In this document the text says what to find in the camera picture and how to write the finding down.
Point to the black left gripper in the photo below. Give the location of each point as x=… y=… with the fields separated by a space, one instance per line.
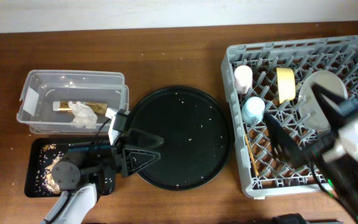
x=125 y=161

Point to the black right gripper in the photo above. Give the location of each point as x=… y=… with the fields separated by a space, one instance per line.
x=281 y=138

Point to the gold chopstick wrapper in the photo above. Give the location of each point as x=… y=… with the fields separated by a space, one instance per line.
x=62 y=106

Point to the grey plate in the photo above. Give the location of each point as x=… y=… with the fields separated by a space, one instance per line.
x=315 y=118

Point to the yellow bowl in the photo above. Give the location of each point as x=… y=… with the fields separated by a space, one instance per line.
x=286 y=84

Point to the white napkin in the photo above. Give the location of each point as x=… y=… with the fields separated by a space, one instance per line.
x=84 y=116

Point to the blue cup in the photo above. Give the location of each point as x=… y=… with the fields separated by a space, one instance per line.
x=253 y=110

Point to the wooden chopstick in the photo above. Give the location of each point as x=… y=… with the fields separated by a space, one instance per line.
x=251 y=155

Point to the pink cup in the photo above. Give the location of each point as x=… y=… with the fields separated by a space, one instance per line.
x=243 y=79

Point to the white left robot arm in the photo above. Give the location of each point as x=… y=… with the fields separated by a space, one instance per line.
x=73 y=207

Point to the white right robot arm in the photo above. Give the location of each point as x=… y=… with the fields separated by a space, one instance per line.
x=342 y=176

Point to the grey dishwasher rack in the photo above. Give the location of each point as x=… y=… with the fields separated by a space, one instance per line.
x=334 y=54

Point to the round black tray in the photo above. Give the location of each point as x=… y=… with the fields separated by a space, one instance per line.
x=197 y=136

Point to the black rectangular tray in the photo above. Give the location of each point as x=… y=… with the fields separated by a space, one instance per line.
x=33 y=186

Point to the clear plastic bin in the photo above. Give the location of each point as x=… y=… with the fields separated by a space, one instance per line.
x=43 y=88

